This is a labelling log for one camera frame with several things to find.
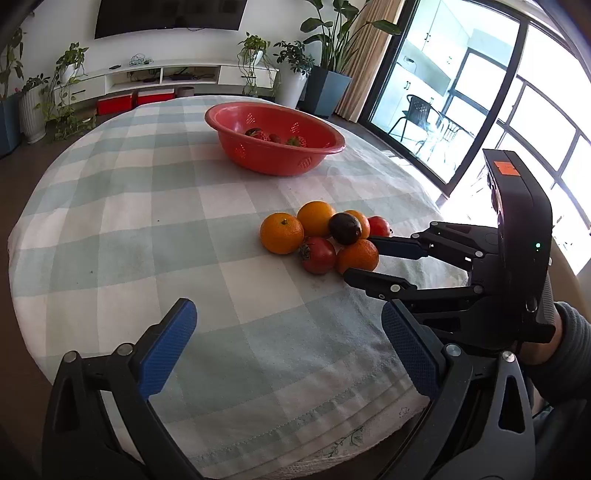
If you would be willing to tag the red plastic colander bowl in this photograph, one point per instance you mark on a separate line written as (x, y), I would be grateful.
(277, 152)

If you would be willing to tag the potted tree in blue pot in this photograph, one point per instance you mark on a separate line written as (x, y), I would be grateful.
(7, 124)

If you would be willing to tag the small grey pot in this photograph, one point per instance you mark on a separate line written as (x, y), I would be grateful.
(185, 91)

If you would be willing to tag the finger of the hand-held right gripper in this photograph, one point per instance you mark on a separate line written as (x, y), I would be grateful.
(415, 295)
(399, 247)

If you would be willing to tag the black wall television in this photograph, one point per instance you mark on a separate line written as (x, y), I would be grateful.
(171, 16)

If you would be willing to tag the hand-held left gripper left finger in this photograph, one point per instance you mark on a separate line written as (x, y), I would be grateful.
(166, 353)

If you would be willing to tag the trailing pothos in white pot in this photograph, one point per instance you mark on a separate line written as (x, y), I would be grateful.
(69, 69)
(254, 50)

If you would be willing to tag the person's right hand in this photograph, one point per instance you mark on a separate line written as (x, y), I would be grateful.
(556, 327)

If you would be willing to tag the black-framed sliding glass door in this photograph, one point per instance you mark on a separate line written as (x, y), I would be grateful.
(489, 92)

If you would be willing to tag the white television cabinet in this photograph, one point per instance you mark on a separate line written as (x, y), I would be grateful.
(92, 85)

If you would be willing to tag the person's right forearm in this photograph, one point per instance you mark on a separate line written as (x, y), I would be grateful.
(572, 364)

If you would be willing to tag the white floral cloth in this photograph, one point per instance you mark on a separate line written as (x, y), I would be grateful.
(332, 445)

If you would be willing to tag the bushy plant in tall white pot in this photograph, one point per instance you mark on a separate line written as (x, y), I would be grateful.
(292, 87)

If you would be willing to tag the large-leaf plant in grey-blue pot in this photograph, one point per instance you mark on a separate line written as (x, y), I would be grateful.
(328, 92)

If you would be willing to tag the dark purple passion fruit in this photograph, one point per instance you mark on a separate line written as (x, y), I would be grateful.
(345, 228)

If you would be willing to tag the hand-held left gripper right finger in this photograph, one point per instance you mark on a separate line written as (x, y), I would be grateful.
(411, 353)

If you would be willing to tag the red strawberry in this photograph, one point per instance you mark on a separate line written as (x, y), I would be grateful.
(256, 134)
(295, 141)

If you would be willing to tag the small orange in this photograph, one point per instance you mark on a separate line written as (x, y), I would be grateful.
(281, 233)
(315, 217)
(358, 257)
(364, 221)

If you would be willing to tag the plant in white ribbed pot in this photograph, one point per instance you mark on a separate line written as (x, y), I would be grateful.
(33, 115)

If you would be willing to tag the beige curtain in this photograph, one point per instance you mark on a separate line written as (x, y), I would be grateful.
(364, 60)

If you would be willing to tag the black balcony chair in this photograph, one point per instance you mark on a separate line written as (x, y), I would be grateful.
(415, 113)

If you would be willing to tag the white balcony cabinet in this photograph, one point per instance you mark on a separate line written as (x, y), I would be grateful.
(429, 46)

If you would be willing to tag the green white checkered tablecloth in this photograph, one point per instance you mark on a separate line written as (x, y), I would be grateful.
(161, 230)

